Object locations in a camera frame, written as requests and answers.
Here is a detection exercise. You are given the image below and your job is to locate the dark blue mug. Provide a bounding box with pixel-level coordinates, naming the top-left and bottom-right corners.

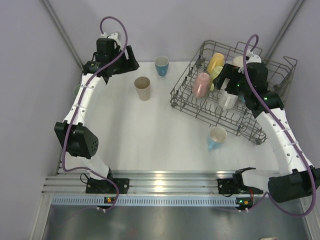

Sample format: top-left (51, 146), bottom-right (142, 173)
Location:
top-left (154, 55), bottom-right (169, 77)

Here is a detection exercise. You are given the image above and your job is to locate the light blue mug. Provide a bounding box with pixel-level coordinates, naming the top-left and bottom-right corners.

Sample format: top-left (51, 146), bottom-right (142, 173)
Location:
top-left (207, 126), bottom-right (228, 151)

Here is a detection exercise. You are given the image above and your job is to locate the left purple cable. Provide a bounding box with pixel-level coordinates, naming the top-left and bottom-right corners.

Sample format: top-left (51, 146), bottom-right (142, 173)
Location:
top-left (61, 16), bottom-right (130, 208)

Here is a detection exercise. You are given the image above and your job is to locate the pink mug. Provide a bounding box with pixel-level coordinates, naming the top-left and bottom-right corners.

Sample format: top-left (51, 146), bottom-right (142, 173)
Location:
top-left (192, 72), bottom-right (211, 98)

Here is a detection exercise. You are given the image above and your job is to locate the beige tumbler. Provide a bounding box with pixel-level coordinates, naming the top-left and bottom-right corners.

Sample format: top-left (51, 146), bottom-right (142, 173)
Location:
top-left (134, 76), bottom-right (151, 101)

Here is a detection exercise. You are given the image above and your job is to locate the green tumbler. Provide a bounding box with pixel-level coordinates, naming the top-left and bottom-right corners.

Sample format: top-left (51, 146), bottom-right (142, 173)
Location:
top-left (73, 84), bottom-right (81, 97)

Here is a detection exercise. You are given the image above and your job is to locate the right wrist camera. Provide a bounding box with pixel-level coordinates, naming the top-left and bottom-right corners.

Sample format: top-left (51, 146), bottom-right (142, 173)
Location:
top-left (245, 52), bottom-right (262, 64)

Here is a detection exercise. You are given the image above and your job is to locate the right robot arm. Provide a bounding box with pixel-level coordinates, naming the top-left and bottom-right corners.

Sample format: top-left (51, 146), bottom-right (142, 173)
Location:
top-left (214, 62), bottom-right (320, 203)

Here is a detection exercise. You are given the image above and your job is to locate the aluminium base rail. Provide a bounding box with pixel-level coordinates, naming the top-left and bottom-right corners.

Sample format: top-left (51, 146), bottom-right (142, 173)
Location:
top-left (41, 170), bottom-right (234, 196)

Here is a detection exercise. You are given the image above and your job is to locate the pale yellow-green mug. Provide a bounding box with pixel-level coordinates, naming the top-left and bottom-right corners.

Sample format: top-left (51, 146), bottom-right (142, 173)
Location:
top-left (210, 66), bottom-right (223, 92)

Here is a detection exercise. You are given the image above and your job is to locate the floral cream mug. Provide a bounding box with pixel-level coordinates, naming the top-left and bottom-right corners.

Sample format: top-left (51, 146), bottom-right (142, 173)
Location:
top-left (231, 55), bottom-right (244, 68)

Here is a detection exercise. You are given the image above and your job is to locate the grey wire dish rack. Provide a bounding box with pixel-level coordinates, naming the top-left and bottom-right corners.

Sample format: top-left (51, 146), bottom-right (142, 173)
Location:
top-left (170, 39), bottom-right (299, 146)

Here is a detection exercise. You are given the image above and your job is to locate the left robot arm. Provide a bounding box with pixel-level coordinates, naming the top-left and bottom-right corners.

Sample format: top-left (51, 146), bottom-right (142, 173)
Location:
top-left (54, 32), bottom-right (140, 194)

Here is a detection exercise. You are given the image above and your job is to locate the blue butterfly mug orange inside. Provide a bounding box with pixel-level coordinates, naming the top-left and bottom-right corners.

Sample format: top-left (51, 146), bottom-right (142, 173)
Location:
top-left (238, 95), bottom-right (246, 103)

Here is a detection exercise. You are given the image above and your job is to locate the yellow mug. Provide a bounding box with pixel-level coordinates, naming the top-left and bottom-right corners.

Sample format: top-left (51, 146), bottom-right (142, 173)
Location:
top-left (207, 52), bottom-right (225, 74)

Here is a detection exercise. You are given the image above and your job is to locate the perforated cable tray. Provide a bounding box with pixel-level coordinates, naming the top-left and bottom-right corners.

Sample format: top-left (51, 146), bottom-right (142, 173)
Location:
top-left (51, 195), bottom-right (252, 207)

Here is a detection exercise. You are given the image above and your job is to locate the white mug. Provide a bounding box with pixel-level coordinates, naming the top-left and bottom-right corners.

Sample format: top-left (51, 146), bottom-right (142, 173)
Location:
top-left (218, 90), bottom-right (238, 111)

